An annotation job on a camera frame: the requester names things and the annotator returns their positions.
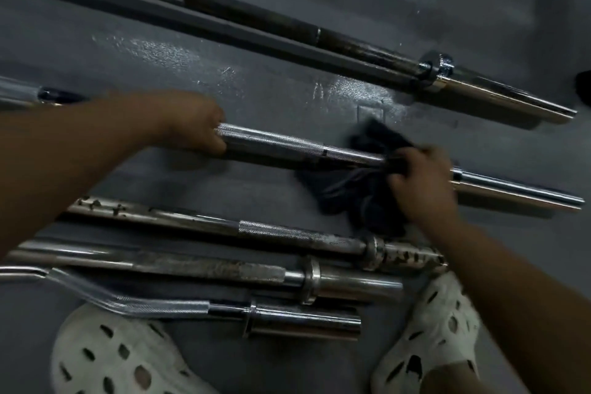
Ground rust-spotted chrome barbell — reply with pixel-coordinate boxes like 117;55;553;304
64;195;449;275

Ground person's right hand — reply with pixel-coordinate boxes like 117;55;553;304
387;146;459;226

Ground chrome curl bar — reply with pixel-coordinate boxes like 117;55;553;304
0;265;364;342

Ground person's left white perforated clog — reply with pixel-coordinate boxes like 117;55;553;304
50;303;219;394

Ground person's right forearm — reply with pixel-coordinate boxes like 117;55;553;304
416;204;591;394

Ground black object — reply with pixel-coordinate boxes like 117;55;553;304
576;70;591;107

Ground person's white perforated clog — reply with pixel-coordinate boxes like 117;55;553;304
50;303;219;394
371;271;482;394

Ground long barbell with dark shaft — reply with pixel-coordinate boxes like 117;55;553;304
0;0;579;126

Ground person's left forearm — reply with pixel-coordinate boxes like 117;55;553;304
0;98;162;261

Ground worn chrome barbell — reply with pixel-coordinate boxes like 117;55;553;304
4;240;406;306

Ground person's right white perforated clog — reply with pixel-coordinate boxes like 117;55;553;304
371;271;482;394

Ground person's left hand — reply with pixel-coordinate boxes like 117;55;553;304
149;91;228;155

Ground dark cleaning cloth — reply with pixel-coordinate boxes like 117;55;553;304
295;118;437;238

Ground chrome barbell with knurled grip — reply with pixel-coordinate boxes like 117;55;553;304
0;76;585;212

